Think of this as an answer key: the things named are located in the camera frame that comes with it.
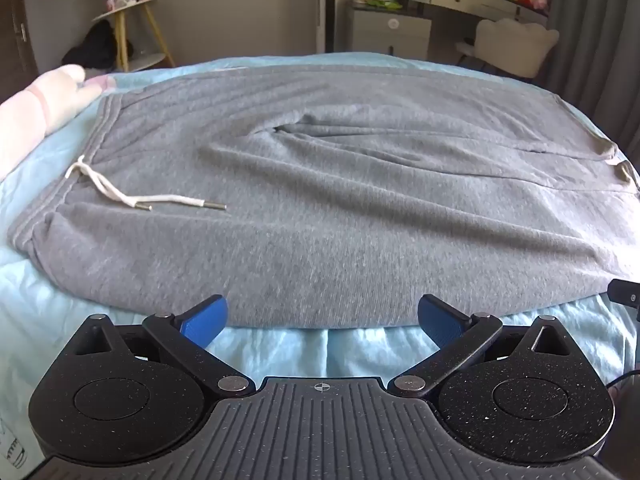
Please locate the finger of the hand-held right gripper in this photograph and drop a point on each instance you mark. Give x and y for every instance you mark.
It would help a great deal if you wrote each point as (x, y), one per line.
(624, 292)

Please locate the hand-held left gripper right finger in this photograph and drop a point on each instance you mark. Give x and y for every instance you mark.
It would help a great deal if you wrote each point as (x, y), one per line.
(441, 321)

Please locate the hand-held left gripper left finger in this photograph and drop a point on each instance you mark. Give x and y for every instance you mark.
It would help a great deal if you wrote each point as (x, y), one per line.
(206, 319)

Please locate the light blue bed sheet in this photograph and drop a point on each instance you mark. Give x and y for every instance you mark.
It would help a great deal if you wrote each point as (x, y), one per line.
(350, 350)

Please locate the grey curtain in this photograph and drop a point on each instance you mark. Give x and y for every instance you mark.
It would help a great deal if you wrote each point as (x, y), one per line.
(600, 35)

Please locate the white shell-back chair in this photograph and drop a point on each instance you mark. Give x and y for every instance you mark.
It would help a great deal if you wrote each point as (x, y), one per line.
(515, 47)

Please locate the white pink pillow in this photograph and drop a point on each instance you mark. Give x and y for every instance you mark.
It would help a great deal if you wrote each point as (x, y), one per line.
(35, 105)

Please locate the white bedside cabinet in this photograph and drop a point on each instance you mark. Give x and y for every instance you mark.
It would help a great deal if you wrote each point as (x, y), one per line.
(387, 32)

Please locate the black cloth bundle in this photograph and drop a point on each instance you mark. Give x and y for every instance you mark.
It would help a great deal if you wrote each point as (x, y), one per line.
(100, 42)

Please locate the round yellow-legged side table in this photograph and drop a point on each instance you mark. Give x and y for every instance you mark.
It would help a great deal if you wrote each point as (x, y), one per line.
(131, 9)

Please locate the dark wooden door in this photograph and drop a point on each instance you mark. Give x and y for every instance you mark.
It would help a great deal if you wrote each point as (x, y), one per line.
(17, 20)

